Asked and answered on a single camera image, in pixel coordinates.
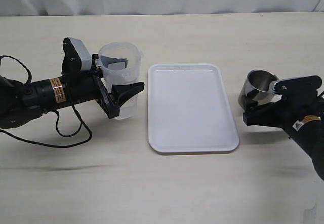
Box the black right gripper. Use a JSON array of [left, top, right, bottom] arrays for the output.
[[241, 75, 323, 133]]

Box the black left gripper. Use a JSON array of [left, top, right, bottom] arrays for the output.
[[61, 38, 145, 119]]

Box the translucent plastic measuring cup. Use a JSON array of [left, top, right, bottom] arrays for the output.
[[98, 42, 144, 120]]

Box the stainless steel cup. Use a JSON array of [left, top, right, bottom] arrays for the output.
[[238, 69, 278, 109]]

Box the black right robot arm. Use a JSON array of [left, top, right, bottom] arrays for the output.
[[147, 69, 323, 176]]

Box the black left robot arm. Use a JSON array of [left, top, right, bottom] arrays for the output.
[[1, 37, 124, 129]]

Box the white rectangular tray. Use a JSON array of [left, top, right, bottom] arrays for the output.
[[148, 63, 239, 154]]

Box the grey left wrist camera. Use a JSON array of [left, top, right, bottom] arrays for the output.
[[68, 37, 92, 71]]

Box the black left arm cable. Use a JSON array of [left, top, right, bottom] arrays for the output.
[[0, 55, 93, 148]]

